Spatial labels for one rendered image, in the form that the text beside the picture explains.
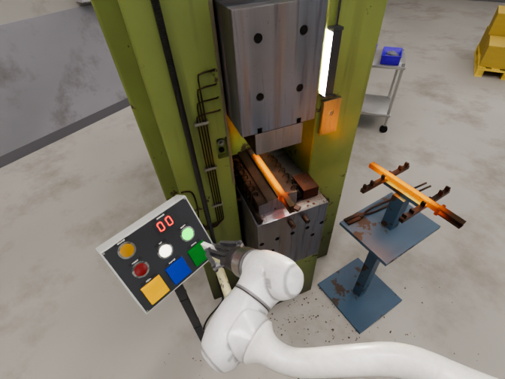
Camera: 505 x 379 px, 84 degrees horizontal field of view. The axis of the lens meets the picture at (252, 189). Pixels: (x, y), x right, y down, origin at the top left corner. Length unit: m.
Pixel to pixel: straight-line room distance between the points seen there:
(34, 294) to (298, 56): 2.46
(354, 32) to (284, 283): 0.98
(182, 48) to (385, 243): 1.22
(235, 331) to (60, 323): 1.95
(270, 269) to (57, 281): 2.23
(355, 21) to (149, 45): 0.75
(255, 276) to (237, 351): 0.16
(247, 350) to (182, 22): 0.89
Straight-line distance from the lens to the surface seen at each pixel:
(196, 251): 1.13
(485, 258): 2.81
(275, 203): 1.34
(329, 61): 1.22
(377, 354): 0.68
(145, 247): 1.06
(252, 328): 0.66
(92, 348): 2.32
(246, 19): 0.90
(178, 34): 1.00
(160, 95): 1.05
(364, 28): 1.32
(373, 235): 1.55
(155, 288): 1.10
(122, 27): 1.44
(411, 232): 1.63
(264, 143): 1.09
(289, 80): 1.02
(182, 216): 1.09
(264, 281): 0.68
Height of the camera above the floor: 1.93
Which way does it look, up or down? 44 degrees down
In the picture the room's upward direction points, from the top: 4 degrees counter-clockwise
